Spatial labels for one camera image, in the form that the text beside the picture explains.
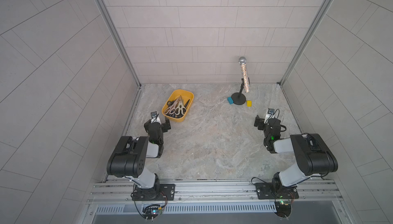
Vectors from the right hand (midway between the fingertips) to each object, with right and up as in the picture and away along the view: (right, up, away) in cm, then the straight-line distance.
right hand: (264, 114), depth 94 cm
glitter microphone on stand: (-13, +10, +13) cm, 21 cm away
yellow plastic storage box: (-50, +12, +14) cm, 54 cm away
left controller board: (-61, -39, -29) cm, 78 cm away
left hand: (-64, -1, -1) cm, 65 cm away
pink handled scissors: (-59, +3, +2) cm, 59 cm away
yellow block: (-6, +6, +11) cm, 14 cm away
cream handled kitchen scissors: (-53, +4, +5) cm, 54 cm away
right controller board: (-2, -39, -26) cm, 47 cm away
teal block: (-20, +8, +12) cm, 24 cm away
